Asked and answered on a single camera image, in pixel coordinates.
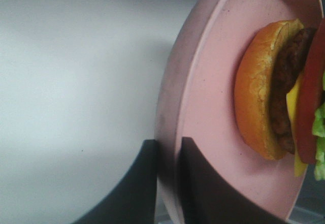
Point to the pink round plate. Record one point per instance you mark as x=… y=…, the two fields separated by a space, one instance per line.
x=196 y=101

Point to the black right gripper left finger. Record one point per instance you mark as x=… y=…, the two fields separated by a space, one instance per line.
x=133 y=199

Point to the burger with lettuce and cheese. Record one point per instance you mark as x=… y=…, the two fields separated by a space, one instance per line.
x=279 y=94

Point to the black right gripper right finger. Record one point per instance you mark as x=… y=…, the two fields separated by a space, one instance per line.
x=207 y=198

